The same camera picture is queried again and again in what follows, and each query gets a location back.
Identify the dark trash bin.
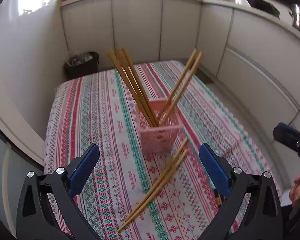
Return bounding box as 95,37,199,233
63,51,100,80

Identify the wooden chopstick upright in holder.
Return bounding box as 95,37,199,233
156,48,201,120

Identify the person's right hand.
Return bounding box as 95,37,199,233
289,175,300,207

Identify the wooden chopstick leaning in holder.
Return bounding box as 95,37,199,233
108,49,156,127

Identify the patterned woven tablecloth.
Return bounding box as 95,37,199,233
44,70,274,239

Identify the pink perforated utensil holder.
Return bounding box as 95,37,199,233
135,105,183,155

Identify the black frying pan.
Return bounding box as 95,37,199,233
247,0,280,18

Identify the black chopstick gold band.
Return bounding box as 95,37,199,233
213,189,223,209

